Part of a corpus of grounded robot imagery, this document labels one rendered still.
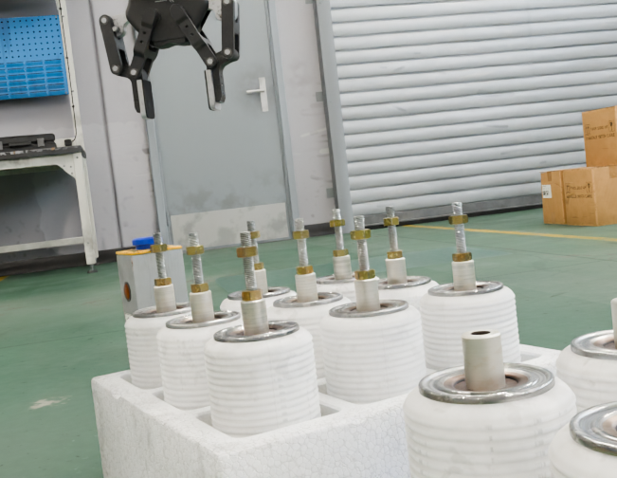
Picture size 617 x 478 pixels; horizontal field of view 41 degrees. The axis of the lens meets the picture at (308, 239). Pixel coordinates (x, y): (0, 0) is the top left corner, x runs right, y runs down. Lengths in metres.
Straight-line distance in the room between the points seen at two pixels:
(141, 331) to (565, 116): 5.90
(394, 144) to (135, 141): 1.87
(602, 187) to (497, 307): 3.64
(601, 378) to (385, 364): 0.27
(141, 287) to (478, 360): 0.67
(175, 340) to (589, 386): 0.41
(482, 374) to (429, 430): 0.04
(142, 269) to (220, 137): 4.78
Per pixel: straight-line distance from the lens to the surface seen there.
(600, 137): 4.60
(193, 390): 0.80
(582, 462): 0.37
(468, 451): 0.44
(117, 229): 5.78
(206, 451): 0.67
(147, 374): 0.91
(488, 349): 0.46
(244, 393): 0.68
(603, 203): 4.43
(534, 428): 0.44
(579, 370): 0.53
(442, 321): 0.81
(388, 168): 6.02
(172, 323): 0.82
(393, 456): 0.72
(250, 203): 5.84
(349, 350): 0.74
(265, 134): 5.88
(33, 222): 5.81
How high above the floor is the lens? 0.37
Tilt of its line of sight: 4 degrees down
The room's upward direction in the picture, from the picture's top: 6 degrees counter-clockwise
